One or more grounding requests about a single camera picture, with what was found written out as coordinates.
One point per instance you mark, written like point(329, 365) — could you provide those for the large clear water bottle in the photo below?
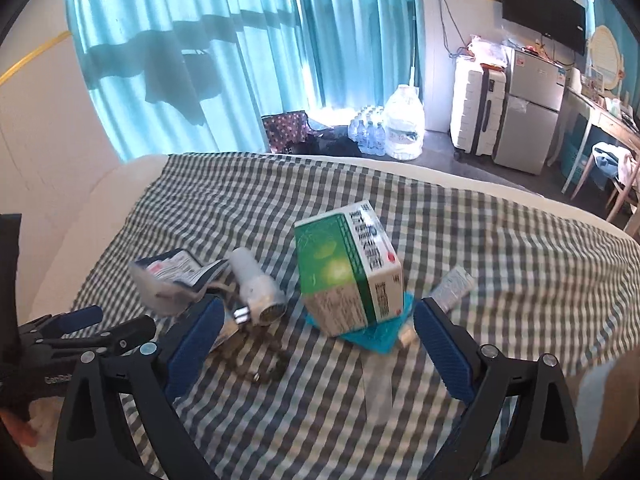
point(405, 125)

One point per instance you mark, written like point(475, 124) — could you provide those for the dark teal curtain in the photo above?
point(360, 25)

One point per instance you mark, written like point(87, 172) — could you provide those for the dark blue printed packet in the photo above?
point(170, 270)

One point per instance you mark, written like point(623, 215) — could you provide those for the white plastic cylinder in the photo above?
point(257, 287)

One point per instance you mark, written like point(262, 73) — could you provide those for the white red plastic bags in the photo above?
point(487, 50)

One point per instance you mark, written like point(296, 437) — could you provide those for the dark polka dot bag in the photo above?
point(285, 130)

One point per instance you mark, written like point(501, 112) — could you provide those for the white ointment tube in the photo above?
point(452, 287)

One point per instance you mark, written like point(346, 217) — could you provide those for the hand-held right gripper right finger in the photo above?
point(442, 350)

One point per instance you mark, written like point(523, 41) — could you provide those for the teal blister pack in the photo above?
point(385, 337)

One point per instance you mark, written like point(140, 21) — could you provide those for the white suitcase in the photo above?
point(470, 105)

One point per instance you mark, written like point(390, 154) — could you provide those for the green white medicine box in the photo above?
point(345, 260)

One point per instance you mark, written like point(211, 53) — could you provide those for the wooden chair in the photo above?
point(617, 195)

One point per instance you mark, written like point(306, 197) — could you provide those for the pack of small water bottles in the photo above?
point(367, 132)

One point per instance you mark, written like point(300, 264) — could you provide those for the green white checkered cloth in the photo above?
point(225, 195)

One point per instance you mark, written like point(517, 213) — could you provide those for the person's left hand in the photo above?
point(17, 432)

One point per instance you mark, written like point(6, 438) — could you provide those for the clear plastic packaging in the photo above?
point(377, 390)

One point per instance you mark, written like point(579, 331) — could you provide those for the black floor bag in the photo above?
point(330, 142)

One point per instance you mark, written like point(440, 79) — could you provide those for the silver fridge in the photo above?
point(530, 110)

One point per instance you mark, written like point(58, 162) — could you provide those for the clothes on chair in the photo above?
point(610, 157)

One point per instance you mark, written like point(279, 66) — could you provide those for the light teal sheer curtain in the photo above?
point(150, 10)

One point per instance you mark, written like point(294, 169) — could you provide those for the black wall television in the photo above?
point(542, 5)

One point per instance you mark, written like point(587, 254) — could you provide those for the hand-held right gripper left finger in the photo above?
point(192, 345)

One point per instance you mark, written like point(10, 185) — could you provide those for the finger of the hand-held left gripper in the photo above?
point(125, 335)
point(82, 316)

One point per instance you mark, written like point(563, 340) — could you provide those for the white padded headboard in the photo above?
point(45, 160)

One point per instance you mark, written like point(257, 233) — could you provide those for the oval table mirror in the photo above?
point(607, 55)

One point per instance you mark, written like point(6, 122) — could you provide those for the wooden dressing table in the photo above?
point(585, 105)

